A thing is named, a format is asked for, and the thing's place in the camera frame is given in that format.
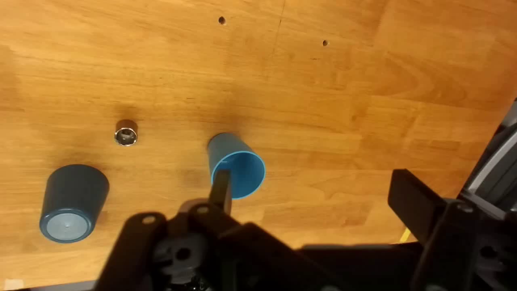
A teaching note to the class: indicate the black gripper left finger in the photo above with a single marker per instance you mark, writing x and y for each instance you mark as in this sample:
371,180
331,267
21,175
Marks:
219,189

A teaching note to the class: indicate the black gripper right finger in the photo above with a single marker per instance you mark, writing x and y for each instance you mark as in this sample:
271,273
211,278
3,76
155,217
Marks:
420,207

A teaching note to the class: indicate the small metal hex socket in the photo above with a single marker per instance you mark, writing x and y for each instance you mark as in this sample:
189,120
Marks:
124,133

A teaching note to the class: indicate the light blue plastic cup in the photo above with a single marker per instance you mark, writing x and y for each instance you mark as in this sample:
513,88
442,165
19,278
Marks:
239,167

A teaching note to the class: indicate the dark blue plastic cup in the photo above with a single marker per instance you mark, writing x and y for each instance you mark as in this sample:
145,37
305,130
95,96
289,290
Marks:
72,202

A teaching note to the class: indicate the yellow tape strip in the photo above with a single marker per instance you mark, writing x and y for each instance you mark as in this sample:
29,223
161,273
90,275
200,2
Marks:
404,235

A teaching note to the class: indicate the grey aluminium robot base frame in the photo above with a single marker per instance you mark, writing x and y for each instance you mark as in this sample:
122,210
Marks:
497,167

